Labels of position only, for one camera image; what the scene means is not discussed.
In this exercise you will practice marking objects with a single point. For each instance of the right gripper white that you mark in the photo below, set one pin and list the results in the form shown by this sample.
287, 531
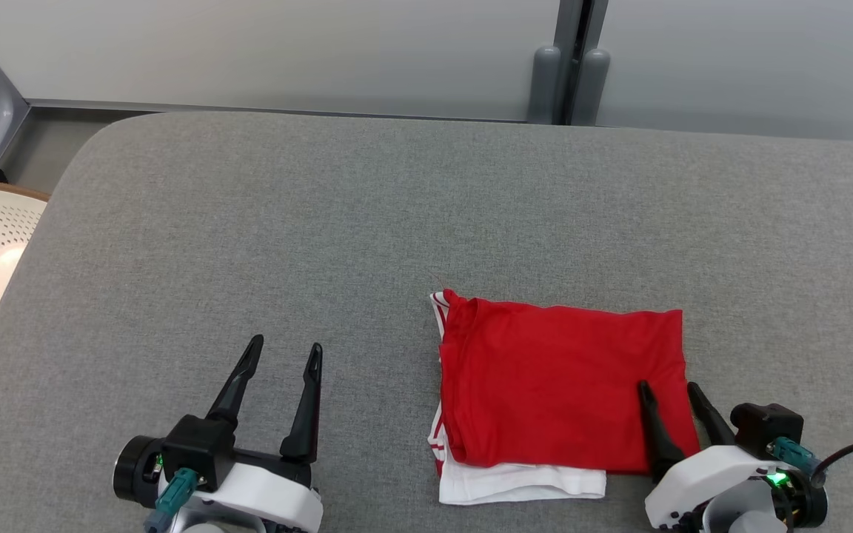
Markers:
700, 481

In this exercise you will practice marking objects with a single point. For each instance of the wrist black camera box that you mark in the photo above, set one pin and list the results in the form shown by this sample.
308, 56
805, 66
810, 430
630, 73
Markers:
197, 448
763, 426

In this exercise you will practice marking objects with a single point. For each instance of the grey wall base rail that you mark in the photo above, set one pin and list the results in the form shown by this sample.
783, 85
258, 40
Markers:
286, 109

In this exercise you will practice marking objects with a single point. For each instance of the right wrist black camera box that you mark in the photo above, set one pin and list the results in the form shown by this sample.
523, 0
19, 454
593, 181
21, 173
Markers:
763, 426

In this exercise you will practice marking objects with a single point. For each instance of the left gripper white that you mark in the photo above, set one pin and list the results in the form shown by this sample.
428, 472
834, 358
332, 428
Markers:
263, 496

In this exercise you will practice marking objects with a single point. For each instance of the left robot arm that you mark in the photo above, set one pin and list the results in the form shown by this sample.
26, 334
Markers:
134, 474

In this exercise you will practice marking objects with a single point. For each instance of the red jersey with striped trim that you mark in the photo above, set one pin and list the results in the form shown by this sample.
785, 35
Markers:
560, 377

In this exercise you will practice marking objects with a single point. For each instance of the grey partition post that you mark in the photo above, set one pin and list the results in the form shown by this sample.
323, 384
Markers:
567, 44

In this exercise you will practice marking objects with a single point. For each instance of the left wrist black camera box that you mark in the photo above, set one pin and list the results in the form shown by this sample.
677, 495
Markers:
197, 448

